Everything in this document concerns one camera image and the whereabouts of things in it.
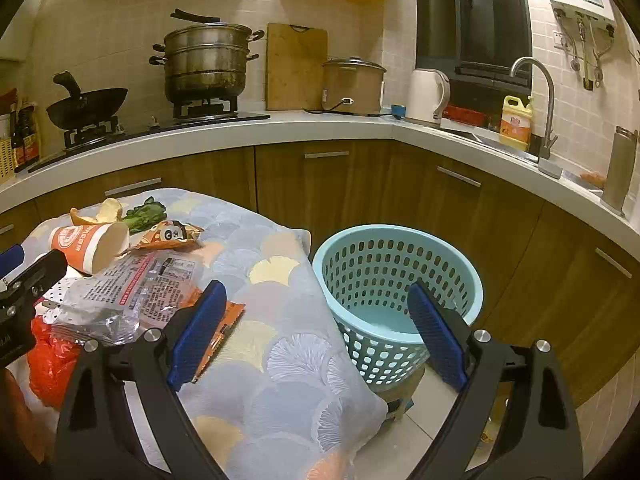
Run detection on red white paper cup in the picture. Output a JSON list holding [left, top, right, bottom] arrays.
[[49, 222, 129, 275]]

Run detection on clear printed plastic bag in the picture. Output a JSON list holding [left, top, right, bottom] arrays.
[[52, 250, 204, 344]]

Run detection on orange peel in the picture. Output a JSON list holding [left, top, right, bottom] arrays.
[[70, 197, 122, 226]]

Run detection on orange snack bag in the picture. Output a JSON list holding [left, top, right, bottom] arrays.
[[191, 301, 245, 384]]

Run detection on light blue perforated trash basket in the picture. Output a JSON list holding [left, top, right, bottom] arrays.
[[312, 224, 484, 392]]

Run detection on steel kitchen faucet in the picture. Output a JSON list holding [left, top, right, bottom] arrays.
[[508, 55, 560, 162]]

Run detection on red plastic bag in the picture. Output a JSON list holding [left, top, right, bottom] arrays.
[[27, 315, 80, 412]]

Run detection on woven basket on counter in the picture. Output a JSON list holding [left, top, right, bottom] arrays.
[[0, 139, 15, 183]]

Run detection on green leafy vegetable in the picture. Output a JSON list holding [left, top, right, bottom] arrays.
[[122, 196, 167, 234]]

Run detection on dark sauce bottles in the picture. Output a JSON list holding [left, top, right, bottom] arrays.
[[10, 100, 40, 172]]

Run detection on small orange panda snack packet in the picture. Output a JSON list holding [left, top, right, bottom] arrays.
[[130, 220, 204, 250]]

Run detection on fan-pattern grey tablecloth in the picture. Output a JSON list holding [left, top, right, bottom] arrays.
[[15, 188, 386, 479]]

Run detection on black wok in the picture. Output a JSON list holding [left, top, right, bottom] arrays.
[[47, 72, 128, 131]]

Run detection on black gas stove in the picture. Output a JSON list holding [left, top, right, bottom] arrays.
[[27, 98, 270, 174]]

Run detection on steel thermos cup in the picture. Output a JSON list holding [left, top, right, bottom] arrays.
[[601, 126, 639, 216]]

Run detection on stacked steel steamer pot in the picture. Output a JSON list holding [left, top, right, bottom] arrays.
[[149, 9, 265, 106]]

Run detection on yellow detergent bottle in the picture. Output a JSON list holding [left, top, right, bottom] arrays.
[[499, 96, 533, 152]]

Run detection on red container by window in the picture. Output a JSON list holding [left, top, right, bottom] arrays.
[[442, 104, 487, 127]]

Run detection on wooden cutting board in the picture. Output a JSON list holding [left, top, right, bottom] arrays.
[[266, 23, 328, 110]]

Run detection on white electric kettle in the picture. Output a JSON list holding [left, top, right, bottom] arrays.
[[406, 68, 450, 128]]

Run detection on beige rice cooker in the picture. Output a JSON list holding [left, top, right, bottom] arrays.
[[321, 56, 386, 116]]

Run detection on white water heater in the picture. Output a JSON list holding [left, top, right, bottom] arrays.
[[549, 0, 616, 35]]

